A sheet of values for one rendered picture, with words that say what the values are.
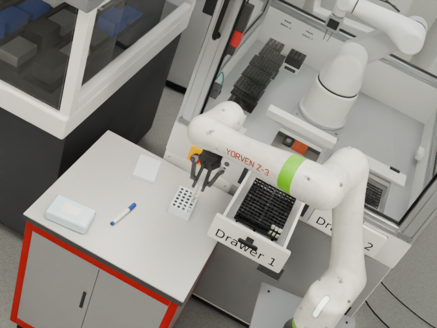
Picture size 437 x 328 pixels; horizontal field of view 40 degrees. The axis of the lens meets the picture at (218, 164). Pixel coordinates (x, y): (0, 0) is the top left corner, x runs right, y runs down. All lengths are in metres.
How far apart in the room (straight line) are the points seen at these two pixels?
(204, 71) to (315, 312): 0.93
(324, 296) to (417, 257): 2.08
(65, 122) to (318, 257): 1.14
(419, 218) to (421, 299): 1.44
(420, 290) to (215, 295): 1.36
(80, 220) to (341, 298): 0.90
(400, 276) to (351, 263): 1.76
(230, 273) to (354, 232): 0.95
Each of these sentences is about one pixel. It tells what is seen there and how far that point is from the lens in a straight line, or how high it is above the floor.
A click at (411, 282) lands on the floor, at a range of 3.78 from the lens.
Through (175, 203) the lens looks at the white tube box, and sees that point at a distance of 2.28.
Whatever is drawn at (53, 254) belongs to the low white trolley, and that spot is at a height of 0.63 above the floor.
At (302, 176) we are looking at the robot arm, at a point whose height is 1.36.
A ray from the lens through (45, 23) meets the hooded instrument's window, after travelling 2.18.
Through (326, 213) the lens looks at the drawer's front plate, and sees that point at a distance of 2.37.
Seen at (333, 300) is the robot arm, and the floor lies 1.03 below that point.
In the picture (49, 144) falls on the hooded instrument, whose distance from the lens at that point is 2.54.
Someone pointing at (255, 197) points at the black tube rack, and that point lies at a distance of 2.28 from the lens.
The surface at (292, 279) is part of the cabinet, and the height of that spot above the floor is 0.48.
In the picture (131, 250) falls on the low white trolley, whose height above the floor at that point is 0.76.
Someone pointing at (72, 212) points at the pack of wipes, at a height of 0.81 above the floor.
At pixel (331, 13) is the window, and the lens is 2.03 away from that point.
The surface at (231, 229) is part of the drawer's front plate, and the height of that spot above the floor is 0.90.
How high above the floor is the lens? 2.39
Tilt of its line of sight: 39 degrees down
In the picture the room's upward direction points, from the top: 24 degrees clockwise
